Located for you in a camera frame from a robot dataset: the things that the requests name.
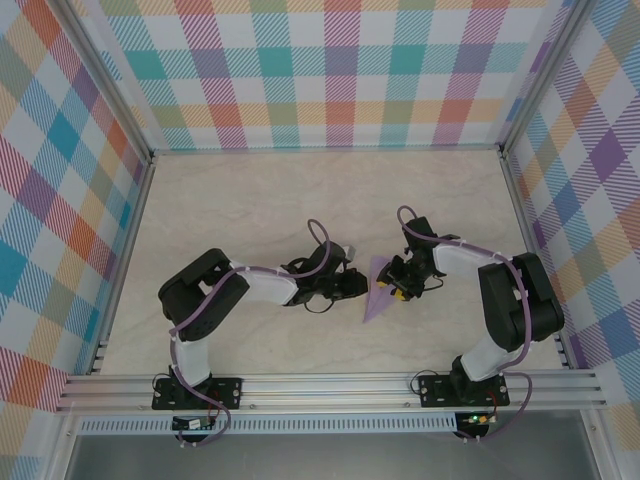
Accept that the light purple paper sheet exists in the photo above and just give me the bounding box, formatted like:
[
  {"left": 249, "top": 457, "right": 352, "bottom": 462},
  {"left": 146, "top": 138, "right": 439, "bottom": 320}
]
[{"left": 361, "top": 255, "right": 402, "bottom": 326}]

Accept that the aluminium table side bar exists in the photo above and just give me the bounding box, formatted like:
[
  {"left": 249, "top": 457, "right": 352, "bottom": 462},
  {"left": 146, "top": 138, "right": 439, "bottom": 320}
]
[
  {"left": 499, "top": 147, "right": 576, "bottom": 371},
  {"left": 87, "top": 152, "right": 157, "bottom": 376}
]

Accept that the aluminium table end bar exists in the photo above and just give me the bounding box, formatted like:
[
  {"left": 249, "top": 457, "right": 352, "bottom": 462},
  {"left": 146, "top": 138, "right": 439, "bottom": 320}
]
[{"left": 149, "top": 144, "right": 504, "bottom": 157}]

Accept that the grey metal panel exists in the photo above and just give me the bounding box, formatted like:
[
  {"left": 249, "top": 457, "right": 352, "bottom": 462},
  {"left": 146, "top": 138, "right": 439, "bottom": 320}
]
[{"left": 64, "top": 432, "right": 601, "bottom": 480}]

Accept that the small black circuit board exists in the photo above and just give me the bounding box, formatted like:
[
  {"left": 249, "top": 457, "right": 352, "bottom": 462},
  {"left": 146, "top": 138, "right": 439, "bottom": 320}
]
[{"left": 171, "top": 415, "right": 217, "bottom": 432}]

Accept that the left gripper thin black wire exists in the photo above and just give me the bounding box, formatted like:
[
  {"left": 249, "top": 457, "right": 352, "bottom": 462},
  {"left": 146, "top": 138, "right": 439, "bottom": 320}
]
[{"left": 303, "top": 294, "right": 335, "bottom": 316}]

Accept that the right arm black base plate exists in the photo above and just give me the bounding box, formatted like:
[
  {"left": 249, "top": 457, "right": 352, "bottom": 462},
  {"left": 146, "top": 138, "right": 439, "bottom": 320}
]
[{"left": 415, "top": 373, "right": 509, "bottom": 409}]

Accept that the long aluminium mounting rail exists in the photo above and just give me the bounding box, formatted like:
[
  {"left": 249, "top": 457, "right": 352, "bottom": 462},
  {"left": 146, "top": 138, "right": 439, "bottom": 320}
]
[{"left": 55, "top": 368, "right": 609, "bottom": 414}]

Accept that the slotted grey cable duct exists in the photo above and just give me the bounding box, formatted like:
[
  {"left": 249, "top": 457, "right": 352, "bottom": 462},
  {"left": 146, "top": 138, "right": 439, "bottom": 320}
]
[{"left": 74, "top": 412, "right": 460, "bottom": 436}]

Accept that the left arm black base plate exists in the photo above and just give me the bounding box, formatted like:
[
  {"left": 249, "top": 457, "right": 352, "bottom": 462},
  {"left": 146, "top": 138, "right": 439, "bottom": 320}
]
[{"left": 151, "top": 377, "right": 245, "bottom": 411}]

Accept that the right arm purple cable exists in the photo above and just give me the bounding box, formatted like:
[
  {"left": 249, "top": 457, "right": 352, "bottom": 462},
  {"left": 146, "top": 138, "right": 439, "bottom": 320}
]
[{"left": 397, "top": 204, "right": 534, "bottom": 444}]

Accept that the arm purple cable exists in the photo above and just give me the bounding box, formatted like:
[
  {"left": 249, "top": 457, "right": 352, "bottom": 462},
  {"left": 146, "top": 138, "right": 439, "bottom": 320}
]
[
  {"left": 397, "top": 204, "right": 534, "bottom": 444},
  {"left": 169, "top": 218, "right": 334, "bottom": 449}
]

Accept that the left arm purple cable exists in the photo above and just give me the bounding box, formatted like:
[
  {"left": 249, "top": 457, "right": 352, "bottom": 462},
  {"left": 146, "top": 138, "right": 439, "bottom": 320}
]
[{"left": 169, "top": 218, "right": 334, "bottom": 449}]

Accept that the aluminium frame post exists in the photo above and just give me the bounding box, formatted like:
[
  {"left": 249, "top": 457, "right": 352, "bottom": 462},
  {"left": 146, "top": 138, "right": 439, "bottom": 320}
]
[
  {"left": 55, "top": 0, "right": 155, "bottom": 164},
  {"left": 498, "top": 0, "right": 599, "bottom": 156}
]

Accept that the short aluminium corner post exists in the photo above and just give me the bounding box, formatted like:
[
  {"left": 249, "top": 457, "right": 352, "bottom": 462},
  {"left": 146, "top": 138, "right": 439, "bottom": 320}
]
[
  {"left": 579, "top": 409, "right": 617, "bottom": 480},
  {"left": 42, "top": 412, "right": 84, "bottom": 480}
]

